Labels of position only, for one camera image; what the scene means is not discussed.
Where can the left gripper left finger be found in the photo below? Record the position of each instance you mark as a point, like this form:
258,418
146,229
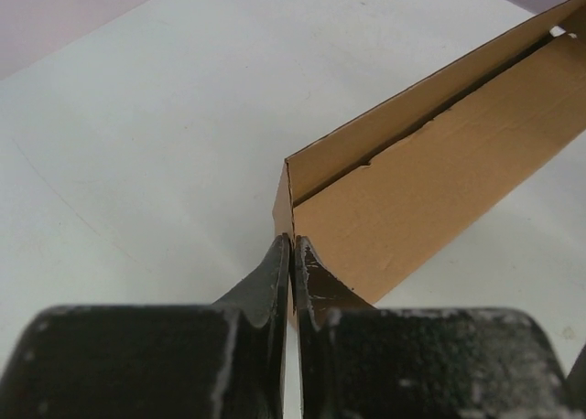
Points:
222,360

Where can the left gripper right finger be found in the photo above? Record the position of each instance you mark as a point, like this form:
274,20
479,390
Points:
357,361

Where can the brown cardboard box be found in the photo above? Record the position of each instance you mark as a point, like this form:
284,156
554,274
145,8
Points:
380,195

